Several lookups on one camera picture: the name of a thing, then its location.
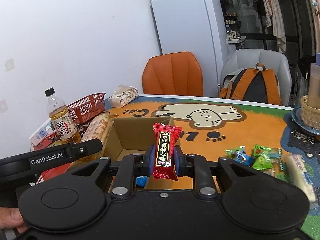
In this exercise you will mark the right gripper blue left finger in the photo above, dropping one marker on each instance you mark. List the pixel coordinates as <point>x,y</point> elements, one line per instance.
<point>128,169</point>

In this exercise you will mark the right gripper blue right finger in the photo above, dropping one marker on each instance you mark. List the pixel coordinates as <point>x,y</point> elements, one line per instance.
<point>197,168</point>

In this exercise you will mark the blue wrapper snack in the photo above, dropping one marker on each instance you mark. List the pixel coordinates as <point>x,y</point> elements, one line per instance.
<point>141,181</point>

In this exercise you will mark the red candy bar wrapper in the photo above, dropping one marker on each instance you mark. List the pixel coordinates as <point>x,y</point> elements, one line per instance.
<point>166,138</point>

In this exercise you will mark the blue green candy packet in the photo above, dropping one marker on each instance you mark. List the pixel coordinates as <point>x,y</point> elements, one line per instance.
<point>239,154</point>

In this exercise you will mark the long biscuit pack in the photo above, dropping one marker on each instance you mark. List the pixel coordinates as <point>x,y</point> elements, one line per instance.
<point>99,128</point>

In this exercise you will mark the bright green candy packet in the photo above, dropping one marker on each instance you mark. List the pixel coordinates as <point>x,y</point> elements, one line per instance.
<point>265,157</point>

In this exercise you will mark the long white roll pack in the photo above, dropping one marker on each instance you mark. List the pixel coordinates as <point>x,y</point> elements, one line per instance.
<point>299,175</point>

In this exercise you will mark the left hand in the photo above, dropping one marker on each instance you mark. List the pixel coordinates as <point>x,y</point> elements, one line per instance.
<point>11,218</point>

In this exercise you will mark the brown cardboard box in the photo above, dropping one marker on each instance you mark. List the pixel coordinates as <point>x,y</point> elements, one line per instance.
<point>135,135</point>

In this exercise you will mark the colourful cat table mat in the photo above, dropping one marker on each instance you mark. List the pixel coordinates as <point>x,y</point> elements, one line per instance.
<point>263,124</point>

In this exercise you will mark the white power strip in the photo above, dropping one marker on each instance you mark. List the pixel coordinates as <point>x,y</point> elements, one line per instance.
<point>42,132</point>

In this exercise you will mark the jasmine tea bottle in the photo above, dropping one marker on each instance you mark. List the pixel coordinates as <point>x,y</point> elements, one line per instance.
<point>61,118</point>

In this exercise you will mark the patterned tissue pack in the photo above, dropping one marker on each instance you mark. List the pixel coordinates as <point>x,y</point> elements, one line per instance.
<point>122,96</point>

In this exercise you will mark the red plastic basket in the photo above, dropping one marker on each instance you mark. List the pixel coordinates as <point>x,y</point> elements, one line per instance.
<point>87,108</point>

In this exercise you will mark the orange chair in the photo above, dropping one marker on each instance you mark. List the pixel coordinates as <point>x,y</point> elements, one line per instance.
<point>173,74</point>

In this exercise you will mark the orange black backpack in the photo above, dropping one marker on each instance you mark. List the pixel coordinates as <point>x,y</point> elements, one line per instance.
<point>252,84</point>

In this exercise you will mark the blue ceramic plate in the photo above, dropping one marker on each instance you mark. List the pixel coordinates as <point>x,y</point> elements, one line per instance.
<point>296,115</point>

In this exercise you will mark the woven bamboo basket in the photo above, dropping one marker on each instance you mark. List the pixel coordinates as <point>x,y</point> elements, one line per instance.
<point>310,115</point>

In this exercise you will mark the grey chair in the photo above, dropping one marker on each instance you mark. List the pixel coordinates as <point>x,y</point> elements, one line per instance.
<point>248,58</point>

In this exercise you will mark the white refrigerator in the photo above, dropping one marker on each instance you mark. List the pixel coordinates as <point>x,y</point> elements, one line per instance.
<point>196,26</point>

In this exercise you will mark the hanging clothes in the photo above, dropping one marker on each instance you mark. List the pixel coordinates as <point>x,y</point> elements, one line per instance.
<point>272,16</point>

